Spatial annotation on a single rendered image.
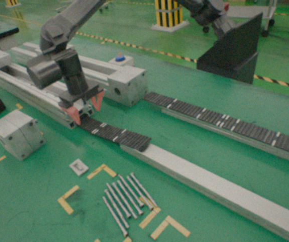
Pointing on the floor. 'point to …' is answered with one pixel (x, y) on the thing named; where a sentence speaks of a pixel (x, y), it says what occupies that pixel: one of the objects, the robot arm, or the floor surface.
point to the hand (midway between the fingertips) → (88, 114)
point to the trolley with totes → (250, 10)
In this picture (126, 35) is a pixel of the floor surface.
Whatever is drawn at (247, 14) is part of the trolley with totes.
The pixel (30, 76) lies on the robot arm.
